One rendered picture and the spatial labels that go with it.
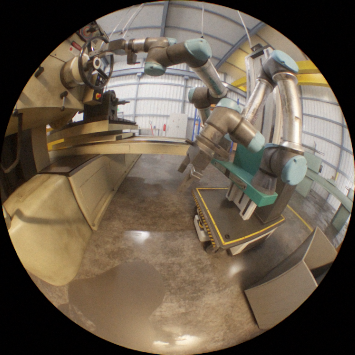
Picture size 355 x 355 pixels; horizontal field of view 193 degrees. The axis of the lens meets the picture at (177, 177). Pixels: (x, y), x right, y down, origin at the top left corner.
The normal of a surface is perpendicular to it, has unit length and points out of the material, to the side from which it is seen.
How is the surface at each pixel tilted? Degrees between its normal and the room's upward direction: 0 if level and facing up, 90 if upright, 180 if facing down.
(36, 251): 90
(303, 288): 90
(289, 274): 90
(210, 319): 0
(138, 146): 90
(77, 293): 0
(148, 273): 0
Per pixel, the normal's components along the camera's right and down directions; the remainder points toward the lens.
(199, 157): -0.02, 0.54
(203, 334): 0.10, -0.90
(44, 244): 0.99, 0.13
